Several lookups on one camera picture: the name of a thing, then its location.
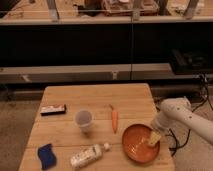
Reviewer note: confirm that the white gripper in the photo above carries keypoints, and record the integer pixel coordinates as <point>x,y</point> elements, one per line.
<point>161,124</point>

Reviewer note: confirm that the orange ceramic bowl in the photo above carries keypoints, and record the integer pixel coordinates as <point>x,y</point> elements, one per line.
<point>135,144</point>

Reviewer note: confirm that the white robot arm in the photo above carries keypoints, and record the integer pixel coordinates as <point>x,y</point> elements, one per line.
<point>179,109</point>

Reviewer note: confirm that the orange carrot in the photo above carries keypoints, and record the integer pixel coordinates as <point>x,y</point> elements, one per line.
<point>114,119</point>

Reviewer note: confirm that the white plastic bottle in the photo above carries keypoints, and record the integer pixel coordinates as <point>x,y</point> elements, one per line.
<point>89,155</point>

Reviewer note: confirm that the clear plastic cup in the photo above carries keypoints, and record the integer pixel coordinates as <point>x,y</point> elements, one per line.
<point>84,120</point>

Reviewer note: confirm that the black device on shelf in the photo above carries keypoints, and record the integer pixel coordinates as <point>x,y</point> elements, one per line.
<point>191,63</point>

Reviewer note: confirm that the blue sponge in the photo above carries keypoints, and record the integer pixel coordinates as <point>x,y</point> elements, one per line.
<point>46,156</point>

